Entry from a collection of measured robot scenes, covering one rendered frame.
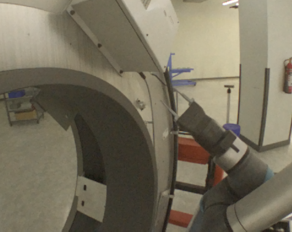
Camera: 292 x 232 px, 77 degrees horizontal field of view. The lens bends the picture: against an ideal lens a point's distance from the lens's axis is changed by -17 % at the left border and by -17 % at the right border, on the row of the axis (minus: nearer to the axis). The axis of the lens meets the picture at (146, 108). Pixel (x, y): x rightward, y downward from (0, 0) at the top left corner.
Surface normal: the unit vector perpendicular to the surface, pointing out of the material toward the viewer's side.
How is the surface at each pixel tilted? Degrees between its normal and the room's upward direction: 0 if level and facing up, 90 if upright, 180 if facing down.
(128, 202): 72
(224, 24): 90
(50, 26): 90
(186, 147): 90
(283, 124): 90
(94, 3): 138
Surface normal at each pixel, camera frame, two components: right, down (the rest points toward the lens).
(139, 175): -0.47, 0.28
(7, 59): 0.88, 0.08
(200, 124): -0.21, -0.30
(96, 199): -0.47, -0.20
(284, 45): 0.19, 0.26
